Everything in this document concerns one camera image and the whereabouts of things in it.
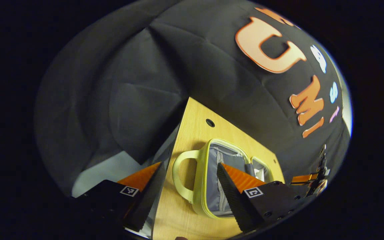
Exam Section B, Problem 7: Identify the black backdrop cloth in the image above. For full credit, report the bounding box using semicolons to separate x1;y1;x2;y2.
34;0;351;198

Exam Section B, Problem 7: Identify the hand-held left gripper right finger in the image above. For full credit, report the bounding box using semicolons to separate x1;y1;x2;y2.
216;162;312;234

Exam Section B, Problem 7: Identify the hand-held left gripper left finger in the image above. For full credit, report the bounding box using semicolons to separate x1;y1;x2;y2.
70;161;167;234

